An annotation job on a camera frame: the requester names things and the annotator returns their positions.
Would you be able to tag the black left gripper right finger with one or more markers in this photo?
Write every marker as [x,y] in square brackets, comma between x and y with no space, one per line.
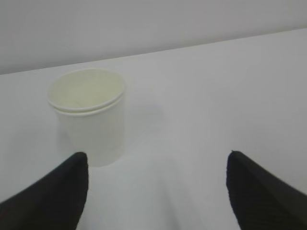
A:
[260,200]

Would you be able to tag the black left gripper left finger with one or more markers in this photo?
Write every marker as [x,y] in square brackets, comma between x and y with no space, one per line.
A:
[55,202]

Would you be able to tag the white paper cup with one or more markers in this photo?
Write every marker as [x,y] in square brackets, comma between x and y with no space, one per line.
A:
[89,104]

